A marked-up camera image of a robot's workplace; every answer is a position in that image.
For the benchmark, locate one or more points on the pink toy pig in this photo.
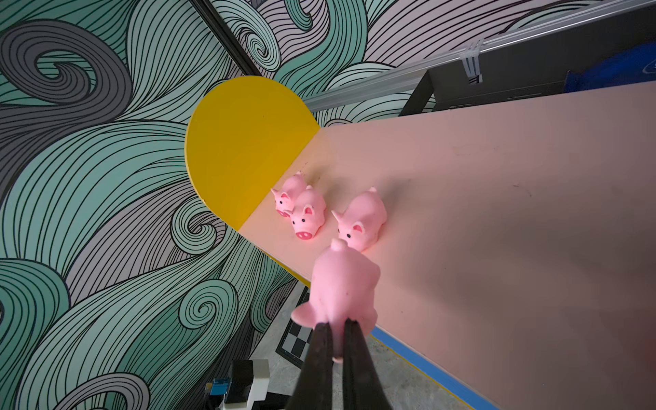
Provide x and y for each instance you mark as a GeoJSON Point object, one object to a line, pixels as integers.
{"type": "Point", "coordinates": [308, 214]}
{"type": "Point", "coordinates": [286, 197]}
{"type": "Point", "coordinates": [360, 223]}
{"type": "Point", "coordinates": [342, 287]}

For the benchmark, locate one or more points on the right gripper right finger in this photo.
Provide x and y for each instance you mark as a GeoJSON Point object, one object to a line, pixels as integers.
{"type": "Point", "coordinates": [362, 388]}

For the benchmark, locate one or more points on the black panel behind shelf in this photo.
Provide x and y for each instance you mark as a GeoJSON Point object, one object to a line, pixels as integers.
{"type": "Point", "coordinates": [536, 68]}

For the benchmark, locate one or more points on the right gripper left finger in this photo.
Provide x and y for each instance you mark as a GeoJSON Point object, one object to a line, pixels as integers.
{"type": "Point", "coordinates": [314, 385]}

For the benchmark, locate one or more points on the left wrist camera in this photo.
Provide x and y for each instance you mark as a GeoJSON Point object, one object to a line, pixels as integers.
{"type": "Point", "coordinates": [245, 388]}

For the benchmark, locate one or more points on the aluminium wall rail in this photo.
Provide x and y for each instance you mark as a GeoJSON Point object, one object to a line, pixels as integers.
{"type": "Point", "coordinates": [407, 77]}

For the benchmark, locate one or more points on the black white chessboard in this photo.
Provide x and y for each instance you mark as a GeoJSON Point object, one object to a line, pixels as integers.
{"type": "Point", "coordinates": [294, 344]}

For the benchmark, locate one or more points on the yellow toy shelf unit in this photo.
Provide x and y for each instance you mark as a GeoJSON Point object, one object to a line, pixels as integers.
{"type": "Point", "coordinates": [519, 251]}

